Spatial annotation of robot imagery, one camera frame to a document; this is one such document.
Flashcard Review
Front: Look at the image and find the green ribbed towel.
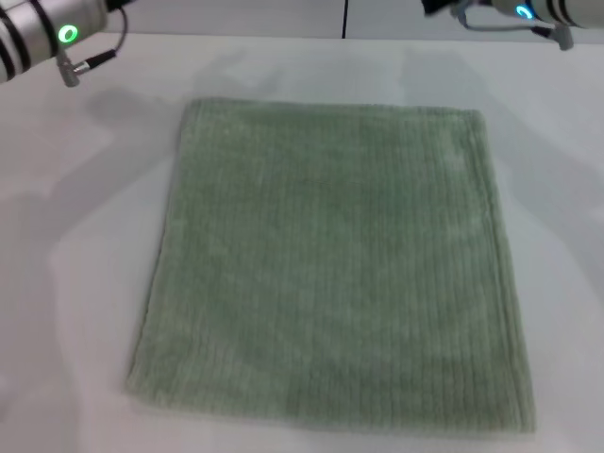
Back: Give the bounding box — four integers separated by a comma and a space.
123, 96, 539, 435

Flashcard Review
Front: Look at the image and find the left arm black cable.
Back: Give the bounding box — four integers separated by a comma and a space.
55, 6, 130, 89

